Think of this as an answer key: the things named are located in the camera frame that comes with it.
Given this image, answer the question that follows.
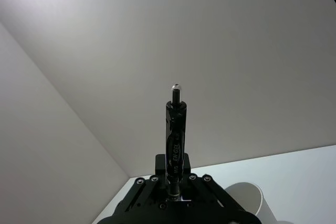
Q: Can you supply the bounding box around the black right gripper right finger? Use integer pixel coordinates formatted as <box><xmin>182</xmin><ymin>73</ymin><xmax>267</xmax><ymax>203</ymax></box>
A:
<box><xmin>180</xmin><ymin>153</ymin><xmax>246</xmax><ymax>211</ymax></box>

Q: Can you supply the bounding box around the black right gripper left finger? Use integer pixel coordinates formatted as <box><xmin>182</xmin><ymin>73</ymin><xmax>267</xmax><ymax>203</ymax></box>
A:
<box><xmin>117</xmin><ymin>153</ymin><xmax>167</xmax><ymax>212</ymax></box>

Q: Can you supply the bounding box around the black gel pen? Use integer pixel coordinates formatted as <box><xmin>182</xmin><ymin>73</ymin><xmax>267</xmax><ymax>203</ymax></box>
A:
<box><xmin>164</xmin><ymin>83</ymin><xmax>188</xmax><ymax>201</ymax></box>

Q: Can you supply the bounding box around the white paper cup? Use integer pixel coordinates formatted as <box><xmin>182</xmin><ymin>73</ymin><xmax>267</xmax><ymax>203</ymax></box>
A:
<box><xmin>224</xmin><ymin>182</ymin><xmax>277</xmax><ymax>224</ymax></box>

